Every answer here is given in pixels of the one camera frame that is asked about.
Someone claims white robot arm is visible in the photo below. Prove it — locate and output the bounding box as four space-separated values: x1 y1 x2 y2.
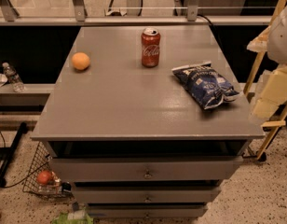
247 6 287 64

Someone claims blue chip bag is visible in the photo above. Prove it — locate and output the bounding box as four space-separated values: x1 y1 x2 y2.
171 61 240 110

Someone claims grey drawer cabinet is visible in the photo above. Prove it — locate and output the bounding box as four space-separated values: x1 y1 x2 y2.
33 26 263 207

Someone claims red coca-cola can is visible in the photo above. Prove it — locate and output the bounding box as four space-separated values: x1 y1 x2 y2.
141 27 161 67

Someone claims top grey drawer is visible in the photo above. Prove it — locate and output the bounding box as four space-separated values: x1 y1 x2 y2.
49 156 242 182

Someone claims grey drawer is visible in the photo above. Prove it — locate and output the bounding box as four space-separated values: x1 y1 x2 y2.
87 204 207 218
49 156 242 182
73 186 221 203

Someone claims orange fruit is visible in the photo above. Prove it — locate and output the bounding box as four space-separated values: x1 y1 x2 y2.
72 52 90 71

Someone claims middle grey drawer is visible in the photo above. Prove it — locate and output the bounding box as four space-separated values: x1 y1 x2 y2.
73 186 221 203

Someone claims bottom grey drawer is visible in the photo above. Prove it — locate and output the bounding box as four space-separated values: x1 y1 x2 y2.
87 204 207 218

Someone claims red apple in basket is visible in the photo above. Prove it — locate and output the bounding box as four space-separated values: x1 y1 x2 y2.
36 170 53 185

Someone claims clear plastic water bottle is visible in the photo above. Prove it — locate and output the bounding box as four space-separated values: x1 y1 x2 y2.
2 63 24 92

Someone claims green white package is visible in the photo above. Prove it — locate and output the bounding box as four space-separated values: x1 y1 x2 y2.
51 210 93 224

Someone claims black metal stand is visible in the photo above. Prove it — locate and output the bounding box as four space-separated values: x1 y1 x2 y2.
0 122 28 188

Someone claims grey metal railing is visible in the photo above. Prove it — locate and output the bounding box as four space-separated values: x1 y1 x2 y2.
0 0 270 26

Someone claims black wire basket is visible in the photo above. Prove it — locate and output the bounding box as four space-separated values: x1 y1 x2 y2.
22 143 72 200

